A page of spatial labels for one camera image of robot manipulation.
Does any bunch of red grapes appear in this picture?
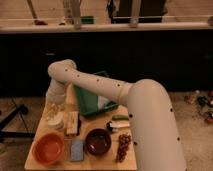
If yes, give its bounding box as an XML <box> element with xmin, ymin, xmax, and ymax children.
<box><xmin>116</xmin><ymin>134</ymin><xmax>131</xmax><ymax>162</ymax></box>

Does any blue sponge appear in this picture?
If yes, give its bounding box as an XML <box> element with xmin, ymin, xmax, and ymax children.
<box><xmin>71</xmin><ymin>139</ymin><xmax>84</xmax><ymax>162</ymax></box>

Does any white paper cup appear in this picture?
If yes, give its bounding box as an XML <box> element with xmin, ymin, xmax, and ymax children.
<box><xmin>46</xmin><ymin>114</ymin><xmax>64</xmax><ymax>129</ymax></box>

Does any orange plastic bowl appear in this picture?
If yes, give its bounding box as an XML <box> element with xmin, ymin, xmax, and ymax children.
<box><xmin>32</xmin><ymin>133</ymin><xmax>65</xmax><ymax>166</ymax></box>

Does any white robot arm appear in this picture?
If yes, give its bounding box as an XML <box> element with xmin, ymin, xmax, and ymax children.
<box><xmin>46</xmin><ymin>59</ymin><xmax>187</xmax><ymax>171</ymax></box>

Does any green plastic tray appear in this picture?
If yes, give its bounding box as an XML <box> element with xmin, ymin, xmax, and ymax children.
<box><xmin>73</xmin><ymin>70</ymin><xmax>120</xmax><ymax>117</ymax></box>

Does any dark brown bowl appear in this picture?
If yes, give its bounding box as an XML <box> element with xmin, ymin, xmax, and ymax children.
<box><xmin>85</xmin><ymin>128</ymin><xmax>111</xmax><ymax>156</ymax></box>

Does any white cloth in tray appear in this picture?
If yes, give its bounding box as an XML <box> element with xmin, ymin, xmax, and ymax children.
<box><xmin>97</xmin><ymin>96</ymin><xmax>110</xmax><ymax>109</ymax></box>

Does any black tripod stand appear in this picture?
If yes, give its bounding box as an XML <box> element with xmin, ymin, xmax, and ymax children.
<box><xmin>0</xmin><ymin>103</ymin><xmax>36</xmax><ymax>141</ymax></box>

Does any green chili pepper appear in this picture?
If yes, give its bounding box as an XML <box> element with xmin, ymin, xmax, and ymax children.
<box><xmin>112</xmin><ymin>115</ymin><xmax>129</xmax><ymax>121</ymax></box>

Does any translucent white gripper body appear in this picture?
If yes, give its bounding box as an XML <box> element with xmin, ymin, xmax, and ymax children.
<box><xmin>45</xmin><ymin>93</ymin><xmax>68</xmax><ymax>122</ymax></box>

